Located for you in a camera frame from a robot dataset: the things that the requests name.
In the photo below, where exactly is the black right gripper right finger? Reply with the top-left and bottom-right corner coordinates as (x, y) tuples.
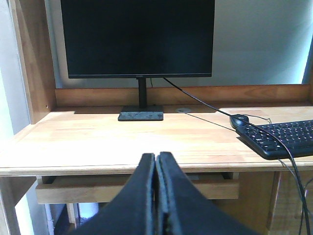
(156, 152), (256, 235)

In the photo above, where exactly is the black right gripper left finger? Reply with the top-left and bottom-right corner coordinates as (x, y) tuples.
(70, 153), (155, 235)

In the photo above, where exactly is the wooden keyboard drawer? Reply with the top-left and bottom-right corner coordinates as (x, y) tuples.
(36, 173), (239, 204)

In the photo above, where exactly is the wooden desk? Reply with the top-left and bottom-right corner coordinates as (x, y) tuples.
(0, 0), (313, 235)

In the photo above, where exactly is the black computer mouse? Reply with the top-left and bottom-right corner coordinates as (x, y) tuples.
(229, 114), (249, 129)

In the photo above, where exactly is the black keyboard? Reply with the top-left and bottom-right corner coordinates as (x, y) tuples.
(235, 120), (313, 160)

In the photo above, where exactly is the black computer monitor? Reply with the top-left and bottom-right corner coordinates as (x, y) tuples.
(61, 0), (215, 121)

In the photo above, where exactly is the black monitor cable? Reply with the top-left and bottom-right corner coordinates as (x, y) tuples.
(163, 77), (311, 235)

